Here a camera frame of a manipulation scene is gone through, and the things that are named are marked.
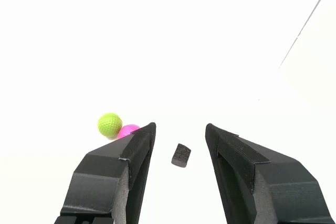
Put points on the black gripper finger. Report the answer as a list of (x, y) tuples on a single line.
[(283, 190), (99, 182)]

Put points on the black foam box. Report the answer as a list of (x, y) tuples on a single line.
[(181, 155)]

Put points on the green golf ball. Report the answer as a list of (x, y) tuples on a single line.
[(109, 125)]

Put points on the pink golf ball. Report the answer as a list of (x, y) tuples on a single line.
[(126, 130)]

